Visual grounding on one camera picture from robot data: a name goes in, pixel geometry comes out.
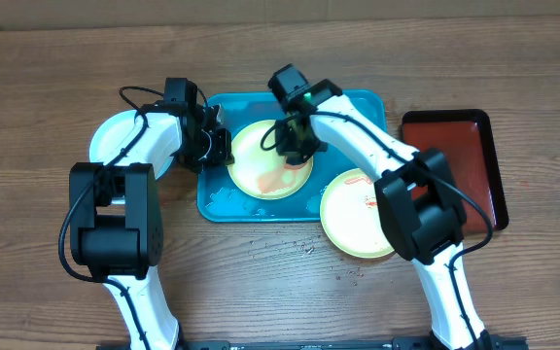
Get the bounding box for yellow-green plate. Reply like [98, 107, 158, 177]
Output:
[227, 120, 313, 200]
[320, 168, 395, 259]

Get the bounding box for light blue plate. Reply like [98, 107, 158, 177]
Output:
[88, 110, 183, 179]

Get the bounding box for red black sponge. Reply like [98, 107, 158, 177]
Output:
[284, 161, 310, 171]

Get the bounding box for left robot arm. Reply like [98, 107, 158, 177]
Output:
[58, 78, 234, 349]

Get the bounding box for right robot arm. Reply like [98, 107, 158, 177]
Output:
[267, 64, 493, 349]

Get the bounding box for black red lacquer tray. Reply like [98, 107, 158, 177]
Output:
[401, 109, 509, 231]

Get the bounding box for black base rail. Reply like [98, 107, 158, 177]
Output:
[95, 335, 530, 350]

